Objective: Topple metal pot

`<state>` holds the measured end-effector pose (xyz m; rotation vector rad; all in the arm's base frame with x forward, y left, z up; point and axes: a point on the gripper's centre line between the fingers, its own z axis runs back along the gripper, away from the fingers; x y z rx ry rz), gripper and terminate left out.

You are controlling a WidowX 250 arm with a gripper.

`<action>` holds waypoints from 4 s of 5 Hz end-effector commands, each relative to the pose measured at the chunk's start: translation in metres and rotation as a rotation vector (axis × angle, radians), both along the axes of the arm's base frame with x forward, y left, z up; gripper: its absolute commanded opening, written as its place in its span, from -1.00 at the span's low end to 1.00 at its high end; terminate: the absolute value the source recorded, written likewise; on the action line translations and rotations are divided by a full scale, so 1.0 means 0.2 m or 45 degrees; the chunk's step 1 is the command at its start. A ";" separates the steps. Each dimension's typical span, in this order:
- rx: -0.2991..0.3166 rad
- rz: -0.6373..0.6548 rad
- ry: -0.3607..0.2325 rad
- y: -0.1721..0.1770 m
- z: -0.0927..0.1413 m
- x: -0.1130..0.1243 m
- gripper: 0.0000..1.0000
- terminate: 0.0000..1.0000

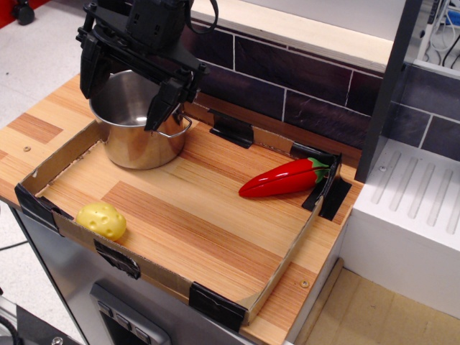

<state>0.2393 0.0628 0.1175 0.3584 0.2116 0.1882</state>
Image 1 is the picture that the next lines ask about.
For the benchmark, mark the red toy chili pepper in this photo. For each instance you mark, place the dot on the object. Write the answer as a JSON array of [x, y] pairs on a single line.
[[291, 177]]

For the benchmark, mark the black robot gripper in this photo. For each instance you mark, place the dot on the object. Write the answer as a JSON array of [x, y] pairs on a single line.
[[143, 36]]

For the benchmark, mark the yellow toy potato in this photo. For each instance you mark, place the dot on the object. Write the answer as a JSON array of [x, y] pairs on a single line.
[[103, 219]]

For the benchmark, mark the dark grey vertical post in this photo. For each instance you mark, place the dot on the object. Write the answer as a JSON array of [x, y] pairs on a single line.
[[404, 51]]

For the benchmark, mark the grey oven control panel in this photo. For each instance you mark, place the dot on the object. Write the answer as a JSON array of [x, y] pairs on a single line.
[[123, 324]]

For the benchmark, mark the shiny metal pot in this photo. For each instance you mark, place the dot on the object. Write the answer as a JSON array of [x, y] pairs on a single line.
[[121, 112]]

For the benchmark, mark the black caster wheel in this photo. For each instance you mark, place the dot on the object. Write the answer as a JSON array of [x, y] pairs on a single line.
[[23, 12]]

